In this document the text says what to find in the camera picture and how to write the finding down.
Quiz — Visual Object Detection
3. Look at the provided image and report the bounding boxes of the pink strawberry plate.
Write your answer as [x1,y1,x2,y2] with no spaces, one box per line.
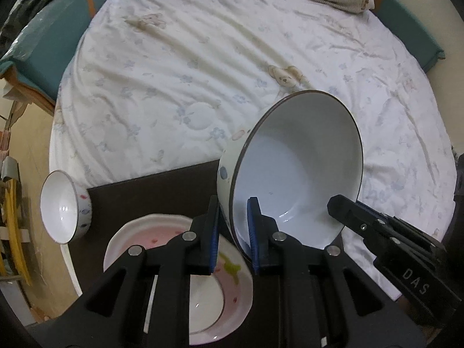
[103,214,254,337]

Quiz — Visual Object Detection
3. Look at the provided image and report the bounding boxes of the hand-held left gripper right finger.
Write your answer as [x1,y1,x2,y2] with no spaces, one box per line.
[247,197,425,348]

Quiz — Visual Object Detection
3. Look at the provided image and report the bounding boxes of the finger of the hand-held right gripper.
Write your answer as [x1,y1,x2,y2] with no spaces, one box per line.
[327,194,447,259]

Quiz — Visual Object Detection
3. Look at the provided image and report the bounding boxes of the camouflage cloth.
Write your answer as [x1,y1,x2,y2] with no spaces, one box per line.
[0,0,78,46]

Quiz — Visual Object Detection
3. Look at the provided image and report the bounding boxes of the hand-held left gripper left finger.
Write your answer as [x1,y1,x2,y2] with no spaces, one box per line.
[78,195,220,348]

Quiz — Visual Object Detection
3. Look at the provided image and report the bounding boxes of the white patterned bowl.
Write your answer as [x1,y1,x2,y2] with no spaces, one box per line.
[217,90,364,262]
[40,170,92,245]
[145,273,226,334]

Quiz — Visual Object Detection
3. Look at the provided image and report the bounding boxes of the white printed bed sheet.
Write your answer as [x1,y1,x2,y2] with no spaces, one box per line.
[49,0,458,298]

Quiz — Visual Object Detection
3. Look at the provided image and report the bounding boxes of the teal mattress pad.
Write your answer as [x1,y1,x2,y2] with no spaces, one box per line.
[0,0,446,98]

